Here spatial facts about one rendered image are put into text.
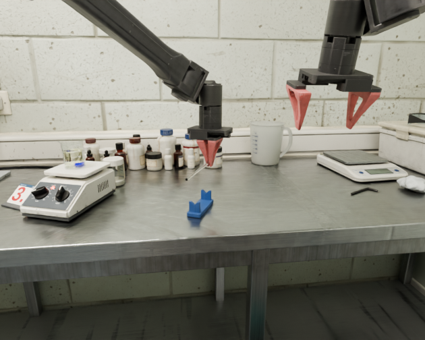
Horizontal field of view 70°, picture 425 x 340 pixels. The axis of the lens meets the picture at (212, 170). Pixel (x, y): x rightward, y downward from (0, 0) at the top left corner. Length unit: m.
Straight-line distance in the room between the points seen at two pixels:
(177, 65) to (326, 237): 0.48
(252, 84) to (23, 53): 0.84
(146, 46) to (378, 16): 0.38
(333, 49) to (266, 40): 0.77
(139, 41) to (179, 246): 0.40
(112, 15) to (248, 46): 0.77
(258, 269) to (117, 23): 0.56
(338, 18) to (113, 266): 0.61
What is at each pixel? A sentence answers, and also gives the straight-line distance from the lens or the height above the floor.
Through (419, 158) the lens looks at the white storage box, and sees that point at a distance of 1.23.
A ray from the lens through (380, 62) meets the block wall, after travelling 1.50.
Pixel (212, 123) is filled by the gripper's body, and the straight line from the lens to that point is 0.74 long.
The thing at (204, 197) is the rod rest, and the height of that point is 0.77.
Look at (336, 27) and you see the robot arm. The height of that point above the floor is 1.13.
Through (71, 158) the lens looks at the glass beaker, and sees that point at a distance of 0.83.
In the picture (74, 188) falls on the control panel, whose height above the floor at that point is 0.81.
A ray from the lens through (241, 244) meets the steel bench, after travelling 0.65.
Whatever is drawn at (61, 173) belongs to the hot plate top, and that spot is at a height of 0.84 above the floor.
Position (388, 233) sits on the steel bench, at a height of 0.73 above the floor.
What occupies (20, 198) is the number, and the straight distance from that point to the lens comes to 0.91.
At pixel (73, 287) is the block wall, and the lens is 1.59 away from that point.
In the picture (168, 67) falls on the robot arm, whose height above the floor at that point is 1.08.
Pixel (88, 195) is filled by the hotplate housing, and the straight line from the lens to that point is 0.79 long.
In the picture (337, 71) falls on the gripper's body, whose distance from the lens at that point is 0.54.
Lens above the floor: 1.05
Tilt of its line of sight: 16 degrees down
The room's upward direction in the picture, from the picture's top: straight up
